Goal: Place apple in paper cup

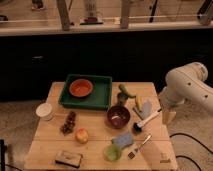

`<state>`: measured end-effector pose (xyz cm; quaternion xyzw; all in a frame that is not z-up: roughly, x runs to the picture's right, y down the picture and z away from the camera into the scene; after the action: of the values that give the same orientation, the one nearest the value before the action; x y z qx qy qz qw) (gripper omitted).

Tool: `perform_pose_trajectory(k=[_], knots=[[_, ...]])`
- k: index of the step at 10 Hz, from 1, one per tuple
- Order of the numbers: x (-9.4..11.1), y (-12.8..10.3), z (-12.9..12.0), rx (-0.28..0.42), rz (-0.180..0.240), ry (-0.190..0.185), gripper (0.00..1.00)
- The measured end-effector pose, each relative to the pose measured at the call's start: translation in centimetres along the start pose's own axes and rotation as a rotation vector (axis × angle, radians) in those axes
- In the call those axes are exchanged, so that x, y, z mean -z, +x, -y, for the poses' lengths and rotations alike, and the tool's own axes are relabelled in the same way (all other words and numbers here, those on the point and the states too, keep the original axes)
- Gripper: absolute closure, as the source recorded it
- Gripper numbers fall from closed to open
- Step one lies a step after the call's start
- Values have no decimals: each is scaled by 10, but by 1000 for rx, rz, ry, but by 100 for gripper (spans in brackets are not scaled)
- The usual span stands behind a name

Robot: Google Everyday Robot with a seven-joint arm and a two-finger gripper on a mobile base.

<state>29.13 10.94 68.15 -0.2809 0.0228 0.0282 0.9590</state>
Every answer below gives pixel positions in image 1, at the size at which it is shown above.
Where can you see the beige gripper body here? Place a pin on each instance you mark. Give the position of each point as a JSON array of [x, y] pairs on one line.
[[168, 116]]

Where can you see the yellow red apple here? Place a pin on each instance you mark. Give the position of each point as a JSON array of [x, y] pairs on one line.
[[82, 135]]

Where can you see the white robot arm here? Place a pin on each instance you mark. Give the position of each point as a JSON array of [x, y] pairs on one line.
[[185, 83]]

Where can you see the small dark metal cup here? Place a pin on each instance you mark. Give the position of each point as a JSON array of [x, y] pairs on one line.
[[121, 99]]

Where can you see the green plastic cup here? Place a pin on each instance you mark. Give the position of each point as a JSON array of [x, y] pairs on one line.
[[112, 153]]

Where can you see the white paper cup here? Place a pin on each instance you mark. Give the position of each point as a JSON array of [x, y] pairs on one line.
[[44, 111]]

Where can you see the grey cloth under brush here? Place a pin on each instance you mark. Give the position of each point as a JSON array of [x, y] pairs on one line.
[[146, 110]]

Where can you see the yellow banana toy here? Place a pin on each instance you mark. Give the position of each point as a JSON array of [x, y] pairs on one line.
[[138, 103]]

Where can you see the wooden table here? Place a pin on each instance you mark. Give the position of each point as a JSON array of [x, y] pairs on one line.
[[156, 154]]

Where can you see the green pepper toy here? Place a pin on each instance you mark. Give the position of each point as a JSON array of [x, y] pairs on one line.
[[125, 91]]

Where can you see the dark maroon bowl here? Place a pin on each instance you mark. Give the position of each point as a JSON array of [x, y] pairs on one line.
[[118, 116]]

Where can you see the silver fork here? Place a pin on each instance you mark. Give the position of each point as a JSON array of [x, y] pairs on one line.
[[133, 153]]

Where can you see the green plastic tray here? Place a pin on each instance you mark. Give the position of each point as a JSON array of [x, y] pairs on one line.
[[98, 99]]

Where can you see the orange bowl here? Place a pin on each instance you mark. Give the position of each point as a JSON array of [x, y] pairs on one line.
[[80, 88]]

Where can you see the bunch of dark grapes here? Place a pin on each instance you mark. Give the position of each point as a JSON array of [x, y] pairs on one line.
[[69, 123]]

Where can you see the dark wooden eraser block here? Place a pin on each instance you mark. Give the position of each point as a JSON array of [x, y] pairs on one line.
[[68, 158]]

